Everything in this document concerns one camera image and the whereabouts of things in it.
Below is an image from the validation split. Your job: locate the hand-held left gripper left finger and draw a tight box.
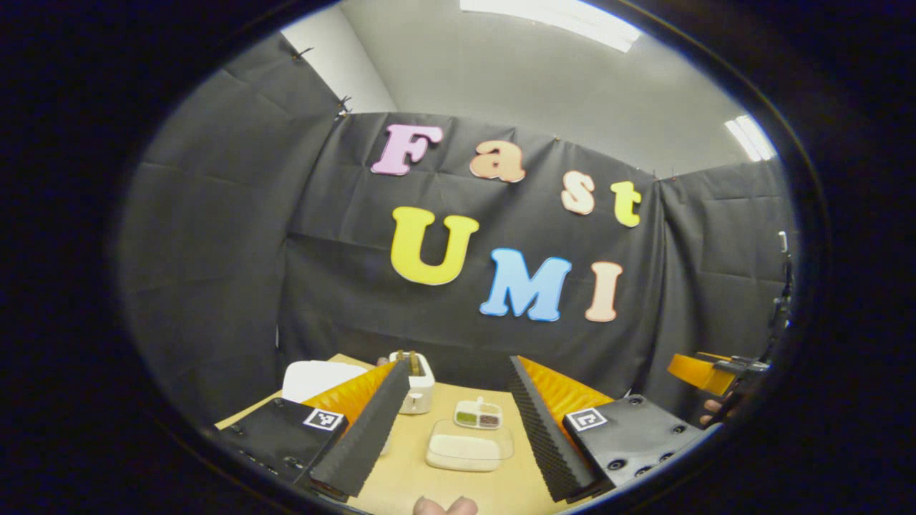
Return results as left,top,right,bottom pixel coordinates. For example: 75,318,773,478
215,360,411,499

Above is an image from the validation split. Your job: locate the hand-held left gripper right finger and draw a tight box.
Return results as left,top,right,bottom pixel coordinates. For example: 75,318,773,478
508,355,706,504

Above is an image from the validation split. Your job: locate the white rice cooker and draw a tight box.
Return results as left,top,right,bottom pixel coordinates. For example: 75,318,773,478
281,360,369,405

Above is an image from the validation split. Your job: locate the clear container of rice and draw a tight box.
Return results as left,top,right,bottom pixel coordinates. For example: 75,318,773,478
426,418,515,473

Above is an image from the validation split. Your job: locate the white toaster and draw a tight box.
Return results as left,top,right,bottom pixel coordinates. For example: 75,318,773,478
390,350,436,416

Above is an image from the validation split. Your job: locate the white divided bean dish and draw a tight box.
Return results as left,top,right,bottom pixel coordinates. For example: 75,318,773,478
454,398,504,431

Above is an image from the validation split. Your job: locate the ceiling light panel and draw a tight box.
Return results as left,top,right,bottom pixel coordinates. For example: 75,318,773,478
724,114,778,162
458,0,643,53

